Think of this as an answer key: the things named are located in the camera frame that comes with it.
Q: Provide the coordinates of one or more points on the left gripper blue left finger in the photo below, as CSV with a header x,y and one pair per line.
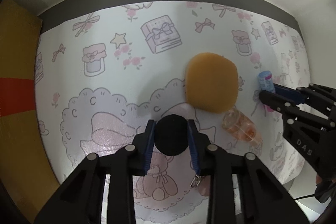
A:
x,y
149,134

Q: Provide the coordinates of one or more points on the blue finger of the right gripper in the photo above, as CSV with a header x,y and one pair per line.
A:
x,y
279,103
291,94

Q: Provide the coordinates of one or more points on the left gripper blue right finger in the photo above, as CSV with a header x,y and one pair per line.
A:
x,y
193,137

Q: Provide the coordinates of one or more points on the small black powder puff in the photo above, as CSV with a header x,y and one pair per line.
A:
x,y
171,135

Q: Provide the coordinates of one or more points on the purple blue tube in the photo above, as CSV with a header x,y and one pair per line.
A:
x,y
266,82

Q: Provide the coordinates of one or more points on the pink clear bottle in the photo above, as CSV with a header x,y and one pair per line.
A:
x,y
241,127

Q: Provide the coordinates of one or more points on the pink heart keychain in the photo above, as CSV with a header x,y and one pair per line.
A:
x,y
202,184

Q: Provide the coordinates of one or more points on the orange makeup sponge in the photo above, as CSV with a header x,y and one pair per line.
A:
x,y
211,83

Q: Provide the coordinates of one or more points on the person right hand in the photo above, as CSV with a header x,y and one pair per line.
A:
x,y
318,179

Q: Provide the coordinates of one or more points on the white patterned desk mat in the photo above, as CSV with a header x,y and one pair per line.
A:
x,y
100,77

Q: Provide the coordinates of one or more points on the brown cardboard box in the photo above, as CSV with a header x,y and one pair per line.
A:
x,y
25,170

